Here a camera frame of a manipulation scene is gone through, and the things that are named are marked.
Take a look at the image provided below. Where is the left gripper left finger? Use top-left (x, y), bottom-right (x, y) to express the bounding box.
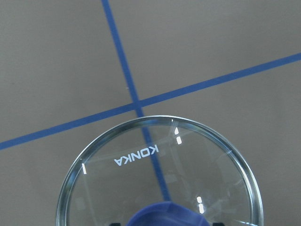
top-left (110, 222), bottom-right (121, 226)

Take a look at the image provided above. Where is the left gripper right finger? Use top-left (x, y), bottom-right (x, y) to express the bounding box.
top-left (212, 222), bottom-right (223, 226)

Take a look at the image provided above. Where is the glass lid purple knob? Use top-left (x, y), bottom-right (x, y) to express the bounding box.
top-left (56, 115), bottom-right (264, 226)

